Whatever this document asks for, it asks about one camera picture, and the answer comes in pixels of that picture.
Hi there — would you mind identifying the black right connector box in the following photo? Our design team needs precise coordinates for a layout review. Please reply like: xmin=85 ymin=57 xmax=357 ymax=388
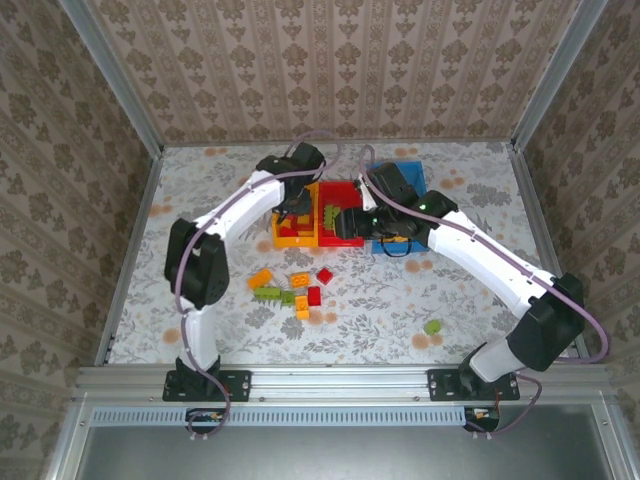
xmin=463 ymin=405 xmax=501 ymax=432

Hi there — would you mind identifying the thin black right camera cable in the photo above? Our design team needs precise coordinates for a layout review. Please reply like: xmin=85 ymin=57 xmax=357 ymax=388
xmin=382 ymin=237 xmax=416 ymax=259

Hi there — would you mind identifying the grey metal panel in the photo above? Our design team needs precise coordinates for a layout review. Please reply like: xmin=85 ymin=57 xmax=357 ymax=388
xmin=74 ymin=424 xmax=615 ymax=480

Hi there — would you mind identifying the yellow plastic bin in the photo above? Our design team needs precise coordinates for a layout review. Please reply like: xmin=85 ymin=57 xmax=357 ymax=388
xmin=272 ymin=182 xmax=321 ymax=250

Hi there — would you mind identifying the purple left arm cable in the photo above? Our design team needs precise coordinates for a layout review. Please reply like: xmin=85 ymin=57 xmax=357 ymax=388
xmin=172 ymin=129 xmax=345 ymax=371

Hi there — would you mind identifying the aluminium side rail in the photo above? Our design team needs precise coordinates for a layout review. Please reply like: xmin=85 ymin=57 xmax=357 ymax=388
xmin=94 ymin=147 xmax=165 ymax=366
xmin=506 ymin=143 xmax=592 ymax=365

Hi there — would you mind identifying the aluminium front rail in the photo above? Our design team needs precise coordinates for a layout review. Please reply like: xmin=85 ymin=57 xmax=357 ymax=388
xmin=72 ymin=363 xmax=614 ymax=404

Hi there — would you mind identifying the blue plastic bin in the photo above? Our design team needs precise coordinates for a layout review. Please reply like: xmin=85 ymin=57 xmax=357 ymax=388
xmin=363 ymin=159 xmax=431 ymax=257

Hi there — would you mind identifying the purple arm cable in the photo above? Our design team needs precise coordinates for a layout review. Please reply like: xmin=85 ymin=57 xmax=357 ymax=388
xmin=358 ymin=143 xmax=611 ymax=364
xmin=172 ymin=129 xmax=345 ymax=371

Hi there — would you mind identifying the black left connector box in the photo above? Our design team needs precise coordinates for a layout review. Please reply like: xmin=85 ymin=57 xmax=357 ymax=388
xmin=185 ymin=407 xmax=232 ymax=435

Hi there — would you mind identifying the grey slotted cable duct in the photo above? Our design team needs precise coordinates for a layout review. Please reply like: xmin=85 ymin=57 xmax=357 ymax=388
xmin=89 ymin=405 xmax=469 ymax=427

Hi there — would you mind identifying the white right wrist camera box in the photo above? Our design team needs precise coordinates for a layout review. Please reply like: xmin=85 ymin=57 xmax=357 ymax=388
xmin=355 ymin=178 xmax=379 ymax=211

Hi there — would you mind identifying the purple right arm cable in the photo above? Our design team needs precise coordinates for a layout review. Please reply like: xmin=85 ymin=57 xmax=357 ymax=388
xmin=358 ymin=143 xmax=611 ymax=364

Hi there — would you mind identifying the red plastic bin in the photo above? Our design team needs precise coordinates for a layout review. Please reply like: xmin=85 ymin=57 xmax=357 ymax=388
xmin=317 ymin=180 xmax=367 ymax=249

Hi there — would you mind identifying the aluminium frame post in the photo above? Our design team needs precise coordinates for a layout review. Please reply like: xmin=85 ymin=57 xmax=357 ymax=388
xmin=510 ymin=0 xmax=610 ymax=149
xmin=58 ymin=0 xmax=165 ymax=154

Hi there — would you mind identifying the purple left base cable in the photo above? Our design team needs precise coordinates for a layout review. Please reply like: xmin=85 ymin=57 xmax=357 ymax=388
xmin=187 ymin=369 xmax=234 ymax=444

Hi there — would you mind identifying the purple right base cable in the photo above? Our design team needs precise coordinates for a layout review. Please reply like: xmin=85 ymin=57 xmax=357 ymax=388
xmin=469 ymin=372 xmax=544 ymax=440

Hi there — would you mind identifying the aluminium back rail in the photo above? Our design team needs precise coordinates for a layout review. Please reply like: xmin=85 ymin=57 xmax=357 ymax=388
xmin=160 ymin=139 xmax=516 ymax=148

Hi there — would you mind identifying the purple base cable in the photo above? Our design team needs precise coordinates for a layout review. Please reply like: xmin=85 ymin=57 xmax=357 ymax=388
xmin=187 ymin=369 xmax=234 ymax=444
xmin=469 ymin=372 xmax=544 ymax=440

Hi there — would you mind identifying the black connector box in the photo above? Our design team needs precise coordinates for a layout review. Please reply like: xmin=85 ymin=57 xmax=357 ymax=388
xmin=185 ymin=407 xmax=232 ymax=435
xmin=463 ymin=405 xmax=501 ymax=432

